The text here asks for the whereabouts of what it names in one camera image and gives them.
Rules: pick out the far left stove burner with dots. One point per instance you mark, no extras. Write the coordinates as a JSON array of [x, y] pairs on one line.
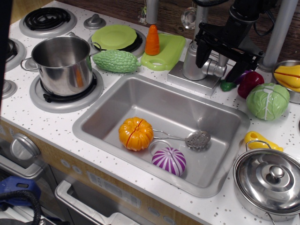
[[16, 52]]

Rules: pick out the light green plastic plate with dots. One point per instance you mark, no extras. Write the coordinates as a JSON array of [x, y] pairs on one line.
[[114, 37]]

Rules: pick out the grey support pole back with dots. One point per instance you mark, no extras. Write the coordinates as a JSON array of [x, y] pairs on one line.
[[152, 11]]

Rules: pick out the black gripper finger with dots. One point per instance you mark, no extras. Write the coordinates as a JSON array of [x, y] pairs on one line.
[[203, 51], [243, 63]]

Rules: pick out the purple white toy onion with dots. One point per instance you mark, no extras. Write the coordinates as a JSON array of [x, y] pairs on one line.
[[170, 159]]

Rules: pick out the grey stove knob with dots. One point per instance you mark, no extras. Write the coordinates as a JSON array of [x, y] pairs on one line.
[[94, 23]]

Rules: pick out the stove burner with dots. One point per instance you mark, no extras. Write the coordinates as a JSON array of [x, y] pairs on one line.
[[37, 92], [137, 48], [47, 22], [16, 52]]

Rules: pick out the stainless steel sink basin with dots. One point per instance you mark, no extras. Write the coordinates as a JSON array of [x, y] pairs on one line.
[[175, 112]]

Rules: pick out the back left stove burner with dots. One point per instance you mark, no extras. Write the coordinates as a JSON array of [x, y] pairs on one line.
[[47, 22]]

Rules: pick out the orange toy pumpkin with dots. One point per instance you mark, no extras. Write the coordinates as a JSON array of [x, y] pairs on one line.
[[136, 134]]

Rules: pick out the metal slotted skimmer spoon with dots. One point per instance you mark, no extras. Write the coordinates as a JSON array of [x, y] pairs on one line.
[[195, 140]]

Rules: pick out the blue clamp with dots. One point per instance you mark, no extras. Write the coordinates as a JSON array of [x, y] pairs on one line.
[[17, 191]]

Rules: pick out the dark foreground pole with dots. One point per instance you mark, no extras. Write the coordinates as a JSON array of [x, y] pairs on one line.
[[5, 17]]

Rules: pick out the yellow toy banana piece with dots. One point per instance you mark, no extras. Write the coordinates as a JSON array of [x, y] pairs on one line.
[[256, 141]]

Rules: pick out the lidded stainless steel pot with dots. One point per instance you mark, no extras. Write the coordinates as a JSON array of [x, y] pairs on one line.
[[267, 184]]

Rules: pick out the grey support pole right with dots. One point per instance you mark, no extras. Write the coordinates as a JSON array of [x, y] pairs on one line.
[[282, 24]]

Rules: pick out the silver toy faucet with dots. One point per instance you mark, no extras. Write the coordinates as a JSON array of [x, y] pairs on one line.
[[205, 79]]

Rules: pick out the front stove burner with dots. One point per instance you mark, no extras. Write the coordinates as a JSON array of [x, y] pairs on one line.
[[37, 92]]

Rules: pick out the small steel bowl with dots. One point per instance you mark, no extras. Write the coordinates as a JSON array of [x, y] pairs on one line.
[[294, 93]]

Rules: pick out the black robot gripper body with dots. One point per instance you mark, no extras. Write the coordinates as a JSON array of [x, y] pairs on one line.
[[230, 40]]

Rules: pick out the purple toy eggplant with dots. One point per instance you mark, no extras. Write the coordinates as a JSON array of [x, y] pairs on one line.
[[228, 86]]

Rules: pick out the green toy bitter melon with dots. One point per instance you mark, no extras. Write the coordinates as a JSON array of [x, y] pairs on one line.
[[116, 61]]

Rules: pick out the yellow toy fruit in bowl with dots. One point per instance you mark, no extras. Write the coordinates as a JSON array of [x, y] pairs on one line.
[[288, 75]]

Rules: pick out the orange toy carrot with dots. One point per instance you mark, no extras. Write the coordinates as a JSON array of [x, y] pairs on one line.
[[152, 46]]

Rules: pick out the grey support pole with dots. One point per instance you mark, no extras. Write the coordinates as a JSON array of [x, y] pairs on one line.
[[282, 24], [152, 11]]

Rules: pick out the tall stainless steel pot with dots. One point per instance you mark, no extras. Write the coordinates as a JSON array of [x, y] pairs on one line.
[[63, 63]]

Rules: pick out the clear hanging ball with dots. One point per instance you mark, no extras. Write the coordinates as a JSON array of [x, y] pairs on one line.
[[188, 18]]

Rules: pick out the green plastic cutting board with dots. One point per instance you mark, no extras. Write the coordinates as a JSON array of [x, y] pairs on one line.
[[171, 47]]

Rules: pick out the silver faucet lever handle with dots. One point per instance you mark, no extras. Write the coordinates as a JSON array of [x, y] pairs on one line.
[[217, 68]]

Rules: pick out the red toy bell pepper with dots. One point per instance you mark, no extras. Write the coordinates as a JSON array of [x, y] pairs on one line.
[[250, 81]]

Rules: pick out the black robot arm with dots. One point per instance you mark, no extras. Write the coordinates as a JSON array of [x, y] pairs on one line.
[[247, 12]]

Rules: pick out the green toy cabbage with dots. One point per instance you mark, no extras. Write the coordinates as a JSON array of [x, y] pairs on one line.
[[268, 101]]

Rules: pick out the oven door handle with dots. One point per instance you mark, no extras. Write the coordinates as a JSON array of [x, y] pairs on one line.
[[85, 215]]

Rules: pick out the round grey oven knob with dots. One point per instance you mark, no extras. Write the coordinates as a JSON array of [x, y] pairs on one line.
[[23, 148]]

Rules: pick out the back right stove burner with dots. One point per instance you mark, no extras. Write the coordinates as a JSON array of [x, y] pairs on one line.
[[137, 48]]

